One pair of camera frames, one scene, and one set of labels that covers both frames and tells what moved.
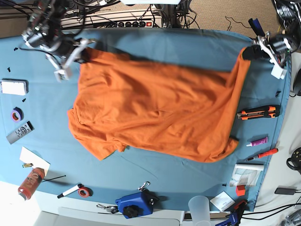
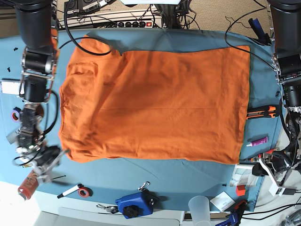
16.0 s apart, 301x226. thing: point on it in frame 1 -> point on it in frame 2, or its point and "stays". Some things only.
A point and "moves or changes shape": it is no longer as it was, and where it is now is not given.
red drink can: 28,188 stays
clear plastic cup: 199,206 stays
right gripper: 277,47 -> 278,166
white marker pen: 79,186 stays
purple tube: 264,140 stays
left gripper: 65,52 -> 42,160
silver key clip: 112,209 stays
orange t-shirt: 158,107 moves or changes shape
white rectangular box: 14,86 stays
